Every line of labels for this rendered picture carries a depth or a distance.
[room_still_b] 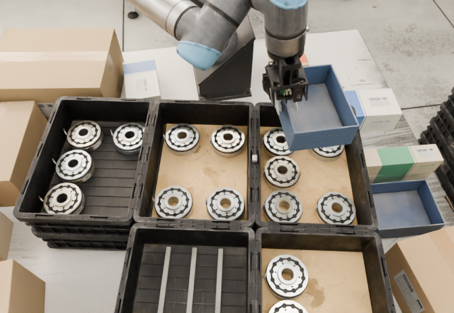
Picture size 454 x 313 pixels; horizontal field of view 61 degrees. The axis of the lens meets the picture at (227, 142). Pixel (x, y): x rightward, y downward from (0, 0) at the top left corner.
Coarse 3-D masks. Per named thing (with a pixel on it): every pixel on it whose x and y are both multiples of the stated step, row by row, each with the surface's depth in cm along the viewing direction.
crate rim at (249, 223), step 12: (156, 108) 114; (252, 108) 114; (156, 120) 111; (252, 120) 111; (252, 132) 109; (252, 144) 106; (144, 168) 102; (252, 168) 102; (144, 180) 99; (252, 180) 99; (252, 192) 98; (252, 204) 96; (252, 216) 94
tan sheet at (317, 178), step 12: (264, 132) 121; (264, 156) 116; (300, 156) 116; (312, 156) 116; (300, 168) 113; (312, 168) 113; (324, 168) 113; (336, 168) 113; (300, 180) 111; (312, 180) 111; (324, 180) 111; (336, 180) 111; (348, 180) 111; (264, 192) 109; (300, 192) 109; (312, 192) 109; (324, 192) 109; (348, 192) 109; (312, 204) 107; (264, 216) 104; (312, 216) 104
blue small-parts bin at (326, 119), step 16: (320, 80) 100; (336, 80) 93; (320, 96) 98; (336, 96) 94; (288, 112) 86; (304, 112) 95; (320, 112) 95; (336, 112) 95; (352, 112) 87; (288, 128) 87; (304, 128) 92; (320, 128) 92; (336, 128) 84; (352, 128) 85; (288, 144) 88; (304, 144) 87; (320, 144) 88; (336, 144) 89
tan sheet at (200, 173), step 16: (208, 128) 122; (240, 128) 122; (208, 144) 118; (176, 160) 115; (192, 160) 115; (208, 160) 115; (224, 160) 115; (240, 160) 115; (160, 176) 112; (176, 176) 112; (192, 176) 112; (208, 176) 112; (224, 176) 112; (240, 176) 112; (192, 192) 109; (208, 192) 109; (240, 192) 109
